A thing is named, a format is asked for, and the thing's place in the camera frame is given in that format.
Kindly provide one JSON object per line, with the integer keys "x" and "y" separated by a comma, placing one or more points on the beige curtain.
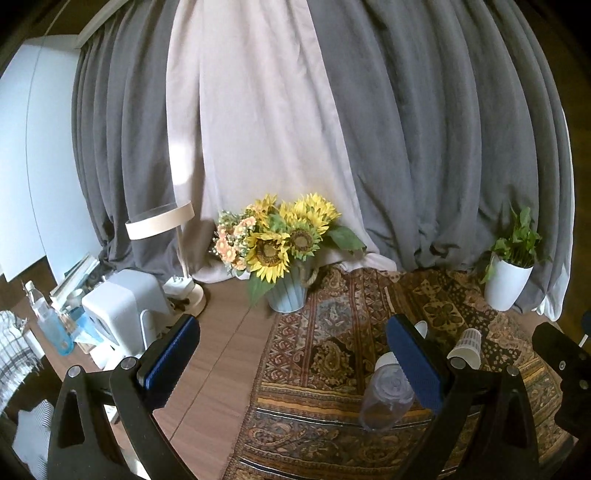
{"x": 258, "y": 115}

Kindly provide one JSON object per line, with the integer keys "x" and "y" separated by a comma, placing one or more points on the sunflower bouquet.
{"x": 277, "y": 240}

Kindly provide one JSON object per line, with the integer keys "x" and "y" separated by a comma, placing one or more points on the grey curtain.
{"x": 124, "y": 138}
{"x": 438, "y": 138}

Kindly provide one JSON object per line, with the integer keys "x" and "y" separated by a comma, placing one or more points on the white desk lamp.
{"x": 159, "y": 221}

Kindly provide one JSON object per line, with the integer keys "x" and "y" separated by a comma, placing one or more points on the white box appliance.
{"x": 122, "y": 307}

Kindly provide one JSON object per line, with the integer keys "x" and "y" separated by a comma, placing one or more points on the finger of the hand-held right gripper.
{"x": 561, "y": 350}

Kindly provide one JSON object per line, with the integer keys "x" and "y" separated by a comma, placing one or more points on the green potted plant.
{"x": 519, "y": 242}

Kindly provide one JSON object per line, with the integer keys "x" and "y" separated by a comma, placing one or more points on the white plant pot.
{"x": 505, "y": 284}

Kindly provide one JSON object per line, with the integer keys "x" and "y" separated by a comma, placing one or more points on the white striped cloth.
{"x": 34, "y": 429}

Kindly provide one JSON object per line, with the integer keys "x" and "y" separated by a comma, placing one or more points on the light blue ribbed vase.
{"x": 287, "y": 295}

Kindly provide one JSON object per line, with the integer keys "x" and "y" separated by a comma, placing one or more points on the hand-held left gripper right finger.
{"x": 415, "y": 364}

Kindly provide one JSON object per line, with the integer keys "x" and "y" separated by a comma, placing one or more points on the stack of books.
{"x": 76, "y": 277}

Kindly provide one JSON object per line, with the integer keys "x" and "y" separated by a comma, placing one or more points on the clear water bottle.
{"x": 48, "y": 325}

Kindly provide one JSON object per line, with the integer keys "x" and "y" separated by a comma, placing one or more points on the plaid cloth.
{"x": 14, "y": 350}

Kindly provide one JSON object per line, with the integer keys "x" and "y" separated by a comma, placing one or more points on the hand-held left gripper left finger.
{"x": 168, "y": 364}

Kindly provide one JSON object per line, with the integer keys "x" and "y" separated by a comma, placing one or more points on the clear plastic bottle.
{"x": 384, "y": 406}

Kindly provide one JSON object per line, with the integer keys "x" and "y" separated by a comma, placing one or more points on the patterned paisley rug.
{"x": 332, "y": 360}

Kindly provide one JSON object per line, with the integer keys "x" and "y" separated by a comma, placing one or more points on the small white cup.
{"x": 421, "y": 328}

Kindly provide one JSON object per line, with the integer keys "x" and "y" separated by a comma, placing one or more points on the white cabinet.
{"x": 41, "y": 152}

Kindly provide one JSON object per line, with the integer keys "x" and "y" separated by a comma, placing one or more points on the white power adapter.
{"x": 179, "y": 286}

